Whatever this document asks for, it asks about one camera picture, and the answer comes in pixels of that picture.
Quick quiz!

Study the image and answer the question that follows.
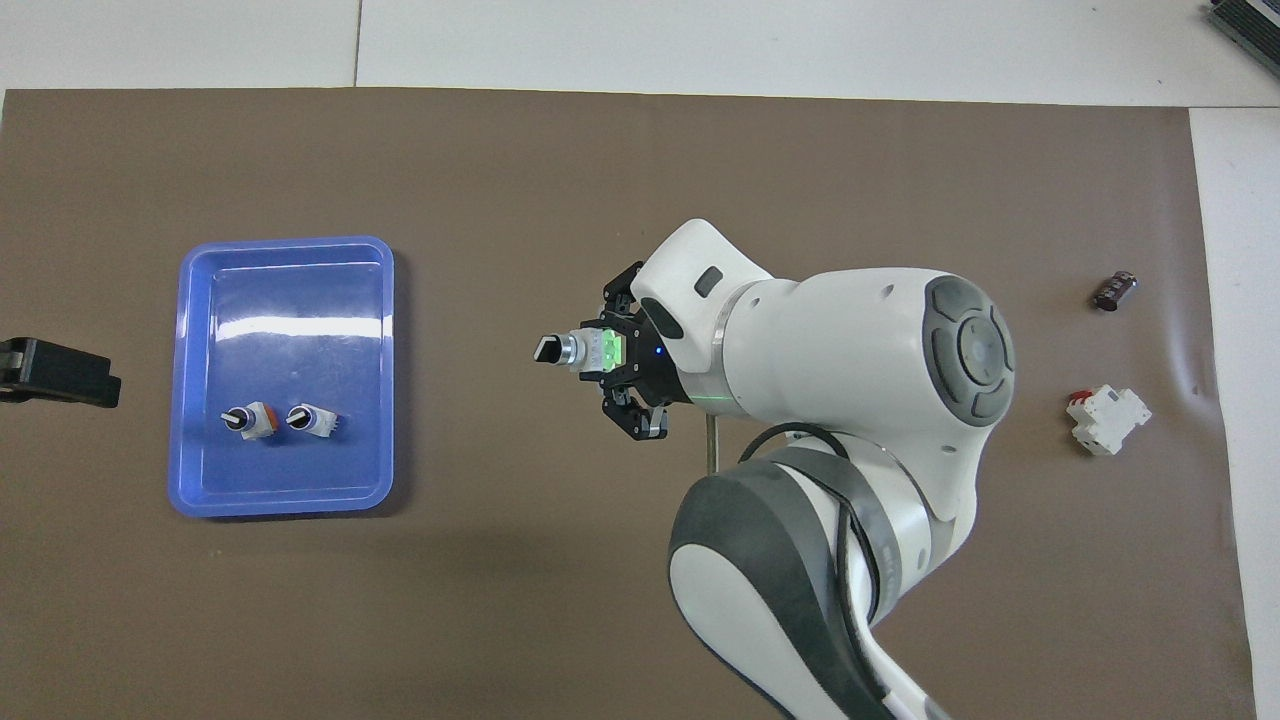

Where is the grey ribbed device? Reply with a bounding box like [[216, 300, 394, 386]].
[[1203, 0, 1280, 67]]

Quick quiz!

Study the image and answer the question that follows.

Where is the black-knob switch orange collar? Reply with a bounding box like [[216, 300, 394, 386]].
[[221, 402, 278, 441]]

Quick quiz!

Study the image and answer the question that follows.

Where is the brown table mat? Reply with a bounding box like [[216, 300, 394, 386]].
[[0, 88, 1259, 720]]

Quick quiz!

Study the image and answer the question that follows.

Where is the white circuit breaker red lever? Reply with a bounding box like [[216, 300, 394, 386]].
[[1065, 385, 1153, 457]]

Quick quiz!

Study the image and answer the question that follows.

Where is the small dark brown component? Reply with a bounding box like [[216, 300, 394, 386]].
[[1092, 270, 1139, 312]]

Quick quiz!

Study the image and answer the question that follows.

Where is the black-knob switch white body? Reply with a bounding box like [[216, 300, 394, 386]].
[[286, 403, 342, 439]]

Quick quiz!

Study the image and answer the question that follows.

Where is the blue plastic tray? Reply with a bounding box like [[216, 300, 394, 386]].
[[167, 236, 396, 519]]

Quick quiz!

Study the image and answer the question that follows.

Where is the black-knob switch green base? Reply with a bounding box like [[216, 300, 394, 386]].
[[535, 328, 628, 375]]

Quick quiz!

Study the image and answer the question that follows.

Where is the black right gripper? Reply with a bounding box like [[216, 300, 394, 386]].
[[583, 262, 693, 442]]

